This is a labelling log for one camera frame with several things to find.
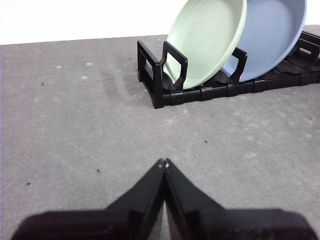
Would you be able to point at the blue round plate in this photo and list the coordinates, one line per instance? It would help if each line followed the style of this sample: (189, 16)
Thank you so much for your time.
(270, 45)

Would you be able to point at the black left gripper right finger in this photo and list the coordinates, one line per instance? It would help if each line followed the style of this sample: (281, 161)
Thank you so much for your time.
(225, 222)

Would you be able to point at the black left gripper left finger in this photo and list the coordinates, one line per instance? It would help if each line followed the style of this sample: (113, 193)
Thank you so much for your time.
(100, 222)

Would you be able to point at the black plastic plate rack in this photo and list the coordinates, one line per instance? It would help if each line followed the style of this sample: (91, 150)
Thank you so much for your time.
(190, 96)

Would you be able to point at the pale green round plate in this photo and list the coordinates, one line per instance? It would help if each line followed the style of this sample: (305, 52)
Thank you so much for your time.
(205, 42)

